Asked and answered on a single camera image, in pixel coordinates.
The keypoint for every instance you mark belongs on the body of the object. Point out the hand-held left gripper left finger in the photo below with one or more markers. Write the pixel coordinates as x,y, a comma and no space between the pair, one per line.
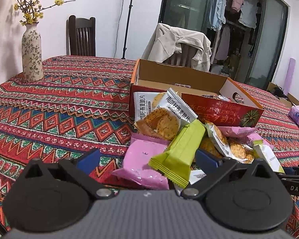
89,160

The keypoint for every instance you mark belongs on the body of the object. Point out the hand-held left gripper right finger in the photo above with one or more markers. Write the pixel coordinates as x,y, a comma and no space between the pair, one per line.
206,160

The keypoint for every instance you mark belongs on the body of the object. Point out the green snack packet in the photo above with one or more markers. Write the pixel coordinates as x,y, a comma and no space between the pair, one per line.
179,149
258,143

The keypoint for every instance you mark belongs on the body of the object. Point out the pink snack packet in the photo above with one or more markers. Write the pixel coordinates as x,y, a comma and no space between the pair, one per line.
258,138
236,131
139,161

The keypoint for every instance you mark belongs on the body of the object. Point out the orange cardboard box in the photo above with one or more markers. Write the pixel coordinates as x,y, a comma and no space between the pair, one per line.
214,112

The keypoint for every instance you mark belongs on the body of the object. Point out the brown cardboard box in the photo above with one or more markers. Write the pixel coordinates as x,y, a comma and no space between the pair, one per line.
292,99

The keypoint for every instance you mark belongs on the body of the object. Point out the purple rolled mat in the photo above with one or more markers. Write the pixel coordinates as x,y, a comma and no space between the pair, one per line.
290,77

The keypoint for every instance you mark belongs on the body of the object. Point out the dark wooden chair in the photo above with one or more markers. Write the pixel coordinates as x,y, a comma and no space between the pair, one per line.
81,37
182,56

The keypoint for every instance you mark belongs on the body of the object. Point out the lilac hanging garment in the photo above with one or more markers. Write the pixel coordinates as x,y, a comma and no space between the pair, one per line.
223,42

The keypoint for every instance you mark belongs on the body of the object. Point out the floral ceramic vase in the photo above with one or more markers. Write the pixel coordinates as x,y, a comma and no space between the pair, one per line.
32,54

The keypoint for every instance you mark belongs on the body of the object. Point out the beige jacket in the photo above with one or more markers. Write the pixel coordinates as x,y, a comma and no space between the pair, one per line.
169,39

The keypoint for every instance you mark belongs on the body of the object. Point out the white hanging top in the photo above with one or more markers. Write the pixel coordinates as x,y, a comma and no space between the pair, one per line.
249,12

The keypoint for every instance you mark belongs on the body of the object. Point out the light blue hanging shirt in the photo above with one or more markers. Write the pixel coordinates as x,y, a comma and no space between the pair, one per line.
218,5

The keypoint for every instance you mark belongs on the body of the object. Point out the dark framed glass door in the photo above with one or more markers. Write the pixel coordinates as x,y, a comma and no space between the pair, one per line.
186,2

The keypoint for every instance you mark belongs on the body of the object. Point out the black light stand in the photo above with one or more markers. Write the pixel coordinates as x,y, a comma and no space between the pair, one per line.
129,5

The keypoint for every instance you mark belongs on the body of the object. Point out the yellow flower branches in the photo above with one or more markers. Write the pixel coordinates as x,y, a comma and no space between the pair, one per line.
31,10

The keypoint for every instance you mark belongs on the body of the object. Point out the pink hanging garment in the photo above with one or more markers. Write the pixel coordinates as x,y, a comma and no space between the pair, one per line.
237,0

